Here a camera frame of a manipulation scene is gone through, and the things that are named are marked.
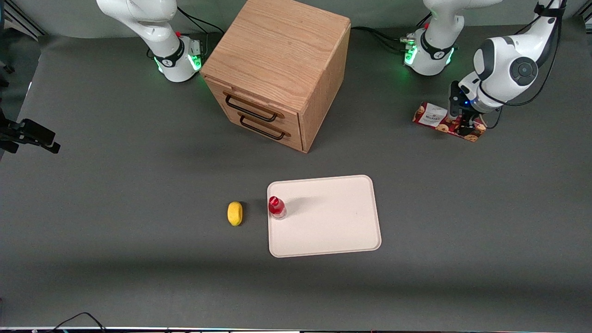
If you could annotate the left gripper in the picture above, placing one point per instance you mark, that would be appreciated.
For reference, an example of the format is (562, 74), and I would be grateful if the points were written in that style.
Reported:
(468, 114)

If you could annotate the red tartan cookie box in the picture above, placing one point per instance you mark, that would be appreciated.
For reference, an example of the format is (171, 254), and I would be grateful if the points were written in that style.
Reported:
(439, 121)

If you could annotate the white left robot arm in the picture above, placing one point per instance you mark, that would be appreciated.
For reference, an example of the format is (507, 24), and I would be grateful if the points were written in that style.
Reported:
(508, 64)

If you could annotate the white rectangular tray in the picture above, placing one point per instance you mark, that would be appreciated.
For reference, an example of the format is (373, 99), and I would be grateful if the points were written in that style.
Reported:
(323, 215)

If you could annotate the wooden drawer cabinet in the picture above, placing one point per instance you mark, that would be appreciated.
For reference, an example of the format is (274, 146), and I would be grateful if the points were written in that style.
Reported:
(277, 60)

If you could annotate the red capped small bottle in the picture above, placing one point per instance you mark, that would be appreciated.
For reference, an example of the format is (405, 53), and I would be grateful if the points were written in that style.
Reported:
(276, 207)

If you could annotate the yellow lemon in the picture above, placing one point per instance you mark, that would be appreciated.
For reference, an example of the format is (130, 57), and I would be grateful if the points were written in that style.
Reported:
(235, 213)

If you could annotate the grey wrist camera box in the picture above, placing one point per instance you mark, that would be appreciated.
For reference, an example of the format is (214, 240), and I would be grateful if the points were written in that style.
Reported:
(455, 99)

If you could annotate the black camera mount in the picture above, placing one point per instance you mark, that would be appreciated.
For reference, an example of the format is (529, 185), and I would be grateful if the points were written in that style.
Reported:
(27, 134)

